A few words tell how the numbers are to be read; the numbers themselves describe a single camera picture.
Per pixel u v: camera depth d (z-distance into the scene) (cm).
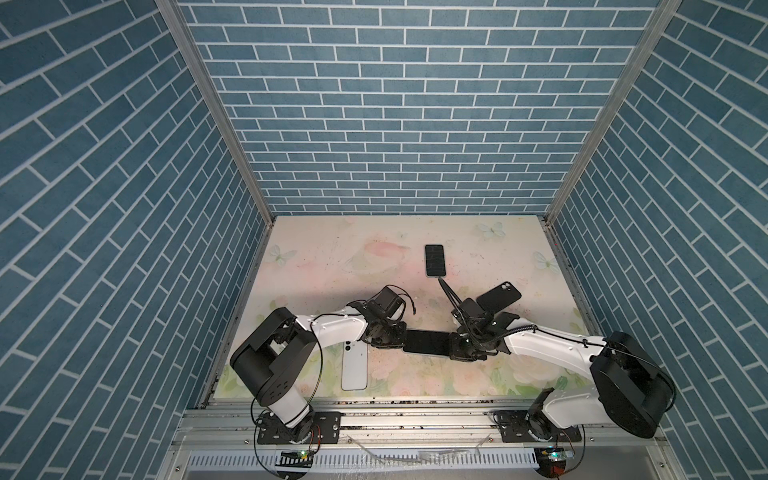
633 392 43
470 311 69
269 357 45
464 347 75
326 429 73
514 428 74
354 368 85
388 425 75
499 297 99
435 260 111
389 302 72
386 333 76
